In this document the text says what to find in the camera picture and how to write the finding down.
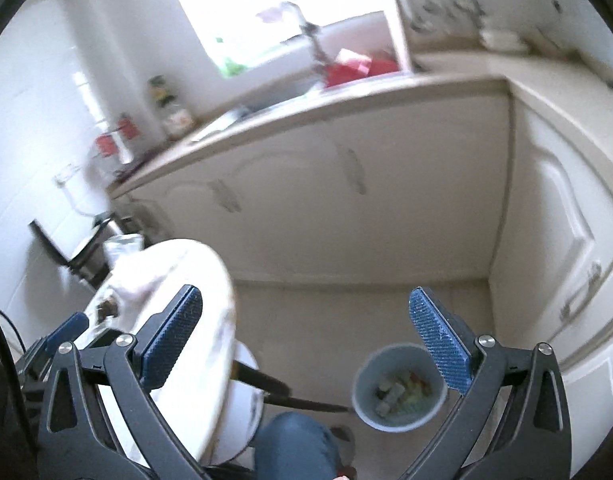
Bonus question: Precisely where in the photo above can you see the clear plastic container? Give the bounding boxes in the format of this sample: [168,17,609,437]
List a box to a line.
[104,234,144,266]

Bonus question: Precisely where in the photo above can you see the glass jar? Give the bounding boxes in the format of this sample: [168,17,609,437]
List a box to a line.
[162,105,195,141]

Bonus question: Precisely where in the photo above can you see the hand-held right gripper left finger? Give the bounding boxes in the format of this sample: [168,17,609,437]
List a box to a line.
[39,285,207,480]

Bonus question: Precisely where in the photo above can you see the green bottle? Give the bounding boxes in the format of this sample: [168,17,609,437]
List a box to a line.
[216,55,250,79]

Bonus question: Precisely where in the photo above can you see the wire basket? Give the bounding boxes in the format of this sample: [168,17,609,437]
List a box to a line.
[93,114,143,172]

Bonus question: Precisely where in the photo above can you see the black metal rod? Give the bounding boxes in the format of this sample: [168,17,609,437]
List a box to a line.
[264,392,350,414]
[234,362,292,394]

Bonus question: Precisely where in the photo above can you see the yellow label bottle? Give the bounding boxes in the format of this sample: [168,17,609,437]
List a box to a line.
[149,76,180,109]

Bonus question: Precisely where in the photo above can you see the black steel electric cooker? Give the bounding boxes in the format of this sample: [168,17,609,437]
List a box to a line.
[29,216,138,287]

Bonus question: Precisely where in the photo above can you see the metal faucet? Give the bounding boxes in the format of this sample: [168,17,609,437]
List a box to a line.
[258,2,333,67]

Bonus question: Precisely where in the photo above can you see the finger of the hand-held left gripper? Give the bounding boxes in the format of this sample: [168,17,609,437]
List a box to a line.
[16,312,90,391]

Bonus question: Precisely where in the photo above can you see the cream kitchen cabinet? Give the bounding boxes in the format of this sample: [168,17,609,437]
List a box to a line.
[109,52,613,480]

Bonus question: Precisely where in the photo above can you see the white table pedestal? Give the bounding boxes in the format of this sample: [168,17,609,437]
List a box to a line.
[214,342,262,464]

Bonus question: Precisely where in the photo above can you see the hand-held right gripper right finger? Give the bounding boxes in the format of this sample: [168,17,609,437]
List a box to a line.
[401,287,572,480]

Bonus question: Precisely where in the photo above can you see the green snack wrapper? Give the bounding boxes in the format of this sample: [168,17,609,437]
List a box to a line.
[393,377,432,403]

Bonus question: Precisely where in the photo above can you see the red basin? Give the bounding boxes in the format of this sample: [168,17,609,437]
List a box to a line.
[326,49,400,89]

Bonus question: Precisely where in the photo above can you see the person's jeans leg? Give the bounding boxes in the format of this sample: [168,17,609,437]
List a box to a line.
[251,412,345,480]

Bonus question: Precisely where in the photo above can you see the window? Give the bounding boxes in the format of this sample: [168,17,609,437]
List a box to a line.
[159,0,402,79]

